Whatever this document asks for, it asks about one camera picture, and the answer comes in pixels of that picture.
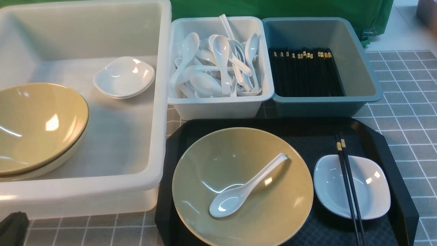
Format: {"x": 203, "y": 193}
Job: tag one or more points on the olive noodle bowl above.
{"x": 227, "y": 159}

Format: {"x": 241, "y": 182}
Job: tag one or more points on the white soup spoon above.
{"x": 229, "y": 201}

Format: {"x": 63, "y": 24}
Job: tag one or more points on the black chopstick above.
{"x": 357, "y": 215}
{"x": 347, "y": 188}

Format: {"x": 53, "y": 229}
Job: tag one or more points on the white square sauce dish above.
{"x": 371, "y": 186}

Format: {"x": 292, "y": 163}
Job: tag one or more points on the olive bowl in tub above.
{"x": 39, "y": 122}

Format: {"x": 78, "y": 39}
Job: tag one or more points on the cream bowl under stack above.
{"x": 50, "y": 166}

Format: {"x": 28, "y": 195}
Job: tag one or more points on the white spoon bin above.
{"x": 242, "y": 102}

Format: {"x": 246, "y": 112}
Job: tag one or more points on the white spoon lying bottom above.
{"x": 205, "y": 85}

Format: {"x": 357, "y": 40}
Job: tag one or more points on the white spoon upright centre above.
{"x": 221, "y": 52}

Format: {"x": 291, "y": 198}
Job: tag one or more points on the white spoon left long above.
{"x": 189, "y": 49}

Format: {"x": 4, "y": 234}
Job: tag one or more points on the black chopsticks bundle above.
{"x": 305, "y": 73}

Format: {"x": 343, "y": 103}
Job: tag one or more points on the black serving tray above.
{"x": 313, "y": 138}

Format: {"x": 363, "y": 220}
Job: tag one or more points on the white sauce dish in tub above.
{"x": 124, "y": 78}

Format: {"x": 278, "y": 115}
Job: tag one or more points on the large translucent white tub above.
{"x": 118, "y": 167}

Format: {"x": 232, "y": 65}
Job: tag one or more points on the teal chopstick bin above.
{"x": 359, "y": 81}

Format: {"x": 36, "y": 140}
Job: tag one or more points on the green cloth backdrop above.
{"x": 368, "y": 18}

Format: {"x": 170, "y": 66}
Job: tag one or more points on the grey checked tablecloth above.
{"x": 405, "y": 116}

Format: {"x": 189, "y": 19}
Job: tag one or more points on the black object bottom left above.
{"x": 13, "y": 229}

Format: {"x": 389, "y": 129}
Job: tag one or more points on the white spoon handle top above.
{"x": 227, "y": 27}

